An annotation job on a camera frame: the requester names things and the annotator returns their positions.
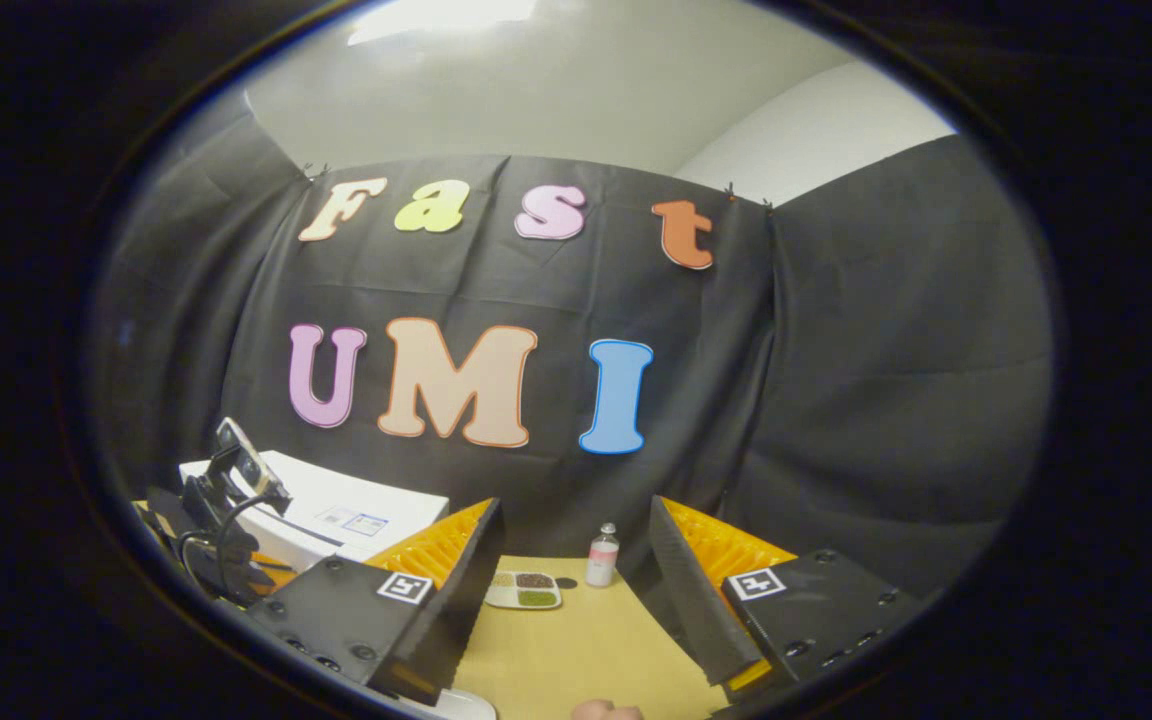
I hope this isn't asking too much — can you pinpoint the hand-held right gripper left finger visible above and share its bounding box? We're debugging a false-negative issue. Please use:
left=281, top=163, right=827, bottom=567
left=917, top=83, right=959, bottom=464
left=244, top=497, right=507, bottom=708

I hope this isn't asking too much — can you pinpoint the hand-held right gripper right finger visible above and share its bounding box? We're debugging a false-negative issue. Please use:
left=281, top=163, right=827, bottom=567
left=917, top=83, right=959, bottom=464
left=648, top=495, right=922, bottom=706

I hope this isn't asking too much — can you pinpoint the white square plate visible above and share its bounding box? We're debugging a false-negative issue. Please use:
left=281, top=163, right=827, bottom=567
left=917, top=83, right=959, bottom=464
left=404, top=688, right=499, bottom=720

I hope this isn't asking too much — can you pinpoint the white microwave oven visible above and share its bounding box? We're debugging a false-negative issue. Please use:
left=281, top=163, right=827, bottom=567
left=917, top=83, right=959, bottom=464
left=179, top=450, right=450, bottom=576

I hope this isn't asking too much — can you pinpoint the white divided seasoning dish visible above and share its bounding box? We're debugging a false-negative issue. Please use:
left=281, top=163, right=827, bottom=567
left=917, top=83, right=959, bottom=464
left=484, top=570, right=563, bottom=611

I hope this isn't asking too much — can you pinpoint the small pink label bottle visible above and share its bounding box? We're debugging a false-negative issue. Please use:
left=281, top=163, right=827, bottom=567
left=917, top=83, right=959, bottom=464
left=585, top=522, right=621, bottom=588

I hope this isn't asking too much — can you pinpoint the black backdrop cloth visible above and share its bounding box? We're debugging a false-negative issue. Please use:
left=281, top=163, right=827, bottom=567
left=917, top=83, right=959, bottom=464
left=86, top=110, right=1055, bottom=601

